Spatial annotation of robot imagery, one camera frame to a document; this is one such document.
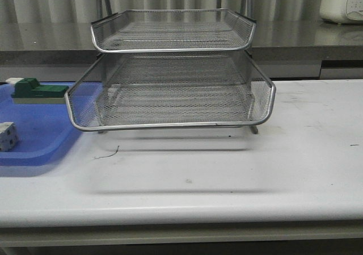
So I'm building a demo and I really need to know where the blue plastic tray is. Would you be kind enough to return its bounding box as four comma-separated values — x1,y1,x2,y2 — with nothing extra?
1,85,82,166

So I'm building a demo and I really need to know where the white grey terminal block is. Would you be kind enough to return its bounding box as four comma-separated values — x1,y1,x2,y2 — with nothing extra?
0,122,19,152

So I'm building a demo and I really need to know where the grey back counter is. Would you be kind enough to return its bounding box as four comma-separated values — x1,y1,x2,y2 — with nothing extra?
1,20,362,82

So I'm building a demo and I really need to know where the green switch module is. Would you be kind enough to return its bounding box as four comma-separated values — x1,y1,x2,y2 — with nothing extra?
5,77,69,104

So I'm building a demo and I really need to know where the white blender appliance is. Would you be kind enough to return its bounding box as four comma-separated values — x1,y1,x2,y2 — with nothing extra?
319,0,362,24

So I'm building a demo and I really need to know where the silver rack frame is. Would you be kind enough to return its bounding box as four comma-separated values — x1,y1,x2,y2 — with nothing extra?
95,0,259,135

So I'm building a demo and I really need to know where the thin wire scrap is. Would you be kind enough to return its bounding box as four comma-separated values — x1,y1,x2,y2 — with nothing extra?
93,146,120,160

